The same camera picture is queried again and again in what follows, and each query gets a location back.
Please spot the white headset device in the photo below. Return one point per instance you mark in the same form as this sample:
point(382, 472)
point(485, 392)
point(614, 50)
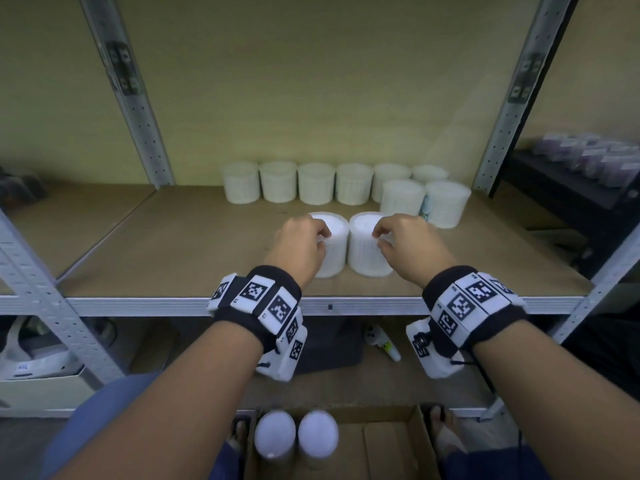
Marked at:
point(30, 359)

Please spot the row of white jars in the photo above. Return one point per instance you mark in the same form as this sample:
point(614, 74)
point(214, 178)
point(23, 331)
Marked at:
point(316, 184)

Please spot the person's foot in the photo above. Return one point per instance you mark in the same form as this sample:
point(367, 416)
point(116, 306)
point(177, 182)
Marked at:
point(445, 434)
point(241, 434)

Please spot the person's left forearm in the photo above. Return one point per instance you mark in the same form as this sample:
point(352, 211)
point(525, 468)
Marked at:
point(175, 409)

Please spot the person's right foot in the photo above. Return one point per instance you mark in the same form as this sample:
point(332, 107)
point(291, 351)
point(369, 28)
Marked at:
point(445, 434)

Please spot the row of purple labelled packets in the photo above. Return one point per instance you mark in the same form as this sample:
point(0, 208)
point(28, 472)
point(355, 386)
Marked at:
point(595, 157)

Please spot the person's right forearm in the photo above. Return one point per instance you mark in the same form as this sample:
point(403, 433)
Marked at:
point(560, 404)

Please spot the dark grey fabric bag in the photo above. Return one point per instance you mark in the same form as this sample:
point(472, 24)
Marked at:
point(330, 349)

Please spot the black wristband with marker tags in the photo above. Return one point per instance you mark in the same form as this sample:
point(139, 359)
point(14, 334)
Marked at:
point(255, 292)
point(460, 304)

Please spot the person's left hand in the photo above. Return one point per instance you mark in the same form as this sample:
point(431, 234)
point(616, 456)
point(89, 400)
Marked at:
point(297, 249)

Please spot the person's left foot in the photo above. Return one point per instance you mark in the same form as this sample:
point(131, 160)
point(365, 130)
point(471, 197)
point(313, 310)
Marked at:
point(241, 434)

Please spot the brown cardboard box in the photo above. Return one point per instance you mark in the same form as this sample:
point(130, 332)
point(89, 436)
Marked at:
point(380, 449)

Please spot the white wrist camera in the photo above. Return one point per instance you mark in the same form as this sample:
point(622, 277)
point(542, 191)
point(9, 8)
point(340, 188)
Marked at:
point(440, 367)
point(280, 369)

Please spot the grey metal shelf wooden boards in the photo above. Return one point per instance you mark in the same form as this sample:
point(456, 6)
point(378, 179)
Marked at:
point(175, 244)

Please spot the white green-tipped bottle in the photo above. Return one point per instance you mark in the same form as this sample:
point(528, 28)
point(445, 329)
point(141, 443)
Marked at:
point(380, 337)

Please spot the pile of dark packets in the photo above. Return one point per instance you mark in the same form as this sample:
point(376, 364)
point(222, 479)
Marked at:
point(22, 187)

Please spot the person's right hand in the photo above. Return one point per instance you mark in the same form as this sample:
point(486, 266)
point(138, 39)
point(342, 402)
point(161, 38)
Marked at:
point(420, 249)

